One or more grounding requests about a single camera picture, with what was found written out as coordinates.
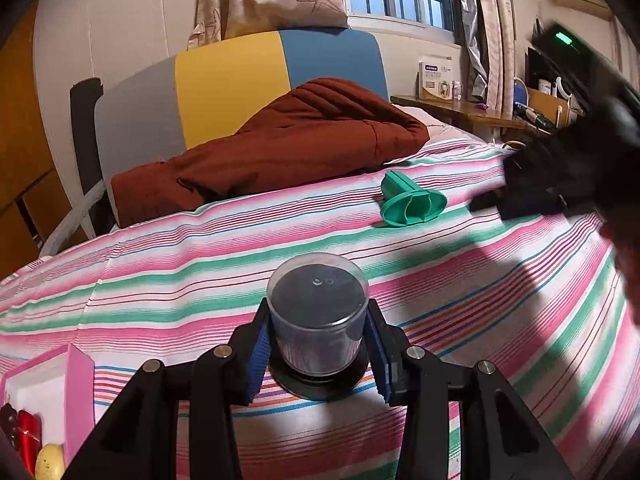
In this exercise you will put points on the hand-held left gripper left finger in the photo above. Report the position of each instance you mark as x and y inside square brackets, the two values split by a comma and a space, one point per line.
[255, 360]

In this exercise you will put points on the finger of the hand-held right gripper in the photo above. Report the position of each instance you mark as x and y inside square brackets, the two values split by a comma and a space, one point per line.
[487, 203]

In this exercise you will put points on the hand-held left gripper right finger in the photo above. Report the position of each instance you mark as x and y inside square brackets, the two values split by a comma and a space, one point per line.
[378, 360]

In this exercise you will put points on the grey cup with black lid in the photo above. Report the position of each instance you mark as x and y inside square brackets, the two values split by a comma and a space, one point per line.
[315, 320]

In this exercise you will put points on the green plastic mold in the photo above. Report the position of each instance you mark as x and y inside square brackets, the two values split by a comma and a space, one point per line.
[410, 205]

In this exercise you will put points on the pink shallow tray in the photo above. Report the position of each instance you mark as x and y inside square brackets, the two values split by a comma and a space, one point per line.
[80, 390]

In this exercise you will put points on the yellow oval mold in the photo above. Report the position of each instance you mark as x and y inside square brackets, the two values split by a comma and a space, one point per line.
[49, 462]

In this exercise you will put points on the red plastic block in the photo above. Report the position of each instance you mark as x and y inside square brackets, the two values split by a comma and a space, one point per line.
[29, 435]

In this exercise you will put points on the brown flower mold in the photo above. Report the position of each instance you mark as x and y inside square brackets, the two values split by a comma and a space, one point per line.
[9, 420]

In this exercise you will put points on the wooden desk organizer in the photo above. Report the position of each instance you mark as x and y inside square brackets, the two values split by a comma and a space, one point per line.
[545, 102]

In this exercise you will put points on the pink green striped blanket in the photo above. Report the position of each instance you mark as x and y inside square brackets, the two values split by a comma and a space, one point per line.
[450, 285]

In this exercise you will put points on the wooden bedside desk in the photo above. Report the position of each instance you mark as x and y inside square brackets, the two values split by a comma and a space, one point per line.
[470, 115]

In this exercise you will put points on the blue jug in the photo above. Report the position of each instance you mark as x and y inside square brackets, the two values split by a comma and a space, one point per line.
[520, 92]

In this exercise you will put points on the pale pink pillow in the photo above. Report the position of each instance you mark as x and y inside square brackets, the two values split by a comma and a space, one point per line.
[435, 125]

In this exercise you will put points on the small lilac bottle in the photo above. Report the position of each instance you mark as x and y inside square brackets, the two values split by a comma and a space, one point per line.
[457, 91]

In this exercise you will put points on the white cardboard box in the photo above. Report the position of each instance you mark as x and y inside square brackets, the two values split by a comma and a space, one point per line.
[434, 80]

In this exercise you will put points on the silver beige side curtain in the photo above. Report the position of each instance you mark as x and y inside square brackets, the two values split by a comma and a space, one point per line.
[492, 35]

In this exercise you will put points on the brown quilted duvet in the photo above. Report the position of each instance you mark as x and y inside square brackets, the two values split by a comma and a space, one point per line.
[300, 145]

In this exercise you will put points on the grey yellow blue headboard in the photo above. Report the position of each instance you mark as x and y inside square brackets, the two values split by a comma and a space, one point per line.
[225, 85]

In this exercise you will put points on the wooden wardrobe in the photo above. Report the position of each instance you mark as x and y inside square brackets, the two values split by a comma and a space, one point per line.
[20, 135]

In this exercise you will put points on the white bed frame rail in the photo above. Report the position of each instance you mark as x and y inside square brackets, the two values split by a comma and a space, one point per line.
[65, 225]

